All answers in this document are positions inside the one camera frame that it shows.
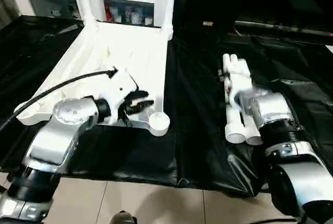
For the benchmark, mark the white plastic table top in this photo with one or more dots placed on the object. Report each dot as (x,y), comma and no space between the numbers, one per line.
(104,52)

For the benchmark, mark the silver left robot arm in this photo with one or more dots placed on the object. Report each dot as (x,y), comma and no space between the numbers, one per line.
(62,130)

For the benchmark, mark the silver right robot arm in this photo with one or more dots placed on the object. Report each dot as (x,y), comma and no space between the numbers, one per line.
(275,109)

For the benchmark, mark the black mat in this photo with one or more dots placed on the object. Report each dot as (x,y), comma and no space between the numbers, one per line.
(195,104)

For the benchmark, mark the dark metal rod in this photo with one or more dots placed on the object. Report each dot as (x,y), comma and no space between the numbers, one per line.
(286,28)

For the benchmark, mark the grey curtain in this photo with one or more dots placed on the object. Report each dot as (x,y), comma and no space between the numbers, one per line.
(9,0)

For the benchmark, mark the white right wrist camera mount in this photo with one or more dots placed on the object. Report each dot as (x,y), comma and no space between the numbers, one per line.
(239,78)

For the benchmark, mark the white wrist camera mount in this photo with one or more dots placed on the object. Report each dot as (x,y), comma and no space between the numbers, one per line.
(119,83)
(239,78)

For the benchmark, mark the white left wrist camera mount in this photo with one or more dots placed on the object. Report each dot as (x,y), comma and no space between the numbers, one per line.
(119,83)

